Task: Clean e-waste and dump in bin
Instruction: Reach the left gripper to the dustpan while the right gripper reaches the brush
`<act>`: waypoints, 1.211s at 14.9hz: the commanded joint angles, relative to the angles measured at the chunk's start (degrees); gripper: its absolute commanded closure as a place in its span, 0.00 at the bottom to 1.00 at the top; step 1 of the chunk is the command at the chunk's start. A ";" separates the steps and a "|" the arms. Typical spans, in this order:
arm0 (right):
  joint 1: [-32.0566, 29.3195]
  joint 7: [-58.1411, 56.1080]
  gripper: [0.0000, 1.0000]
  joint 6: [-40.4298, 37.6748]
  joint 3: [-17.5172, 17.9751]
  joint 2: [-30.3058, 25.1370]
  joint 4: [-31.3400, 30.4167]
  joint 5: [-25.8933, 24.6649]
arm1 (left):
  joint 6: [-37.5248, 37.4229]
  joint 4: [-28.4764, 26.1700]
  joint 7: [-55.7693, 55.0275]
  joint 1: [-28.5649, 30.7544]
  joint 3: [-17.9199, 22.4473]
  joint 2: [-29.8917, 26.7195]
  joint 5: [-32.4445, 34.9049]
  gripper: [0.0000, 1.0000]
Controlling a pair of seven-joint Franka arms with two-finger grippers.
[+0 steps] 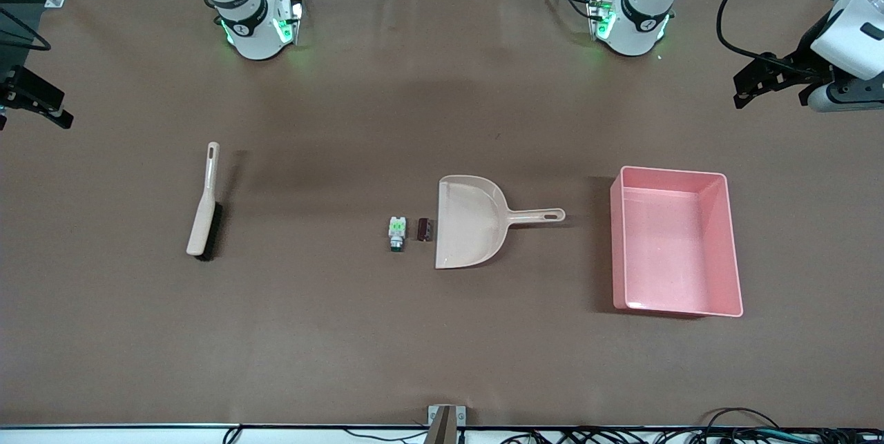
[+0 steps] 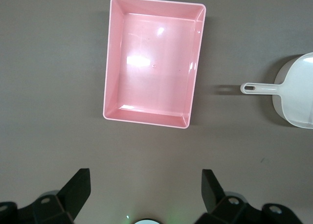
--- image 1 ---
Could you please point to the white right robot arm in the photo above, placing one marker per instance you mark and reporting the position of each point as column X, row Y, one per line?
column 252, row 33

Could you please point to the grey metal mount bracket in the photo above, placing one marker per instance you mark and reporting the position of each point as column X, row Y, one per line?
column 445, row 427

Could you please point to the white green electronic component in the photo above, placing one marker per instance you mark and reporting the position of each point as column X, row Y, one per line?
column 397, row 226

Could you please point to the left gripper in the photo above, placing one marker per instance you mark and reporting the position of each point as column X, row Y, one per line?
column 801, row 65

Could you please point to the beige plastic dustpan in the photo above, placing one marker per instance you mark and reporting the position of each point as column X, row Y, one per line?
column 469, row 223

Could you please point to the pink plastic bin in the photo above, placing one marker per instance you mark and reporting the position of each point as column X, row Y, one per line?
column 677, row 251

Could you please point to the brown table mat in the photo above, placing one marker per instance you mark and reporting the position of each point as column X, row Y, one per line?
column 345, row 347

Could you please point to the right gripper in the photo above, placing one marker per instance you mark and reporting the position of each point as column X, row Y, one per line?
column 15, row 87

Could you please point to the dark brown capacitor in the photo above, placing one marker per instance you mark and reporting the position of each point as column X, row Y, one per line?
column 424, row 230

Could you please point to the silver base connector plate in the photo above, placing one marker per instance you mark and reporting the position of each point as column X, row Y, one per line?
column 289, row 23
column 599, row 19

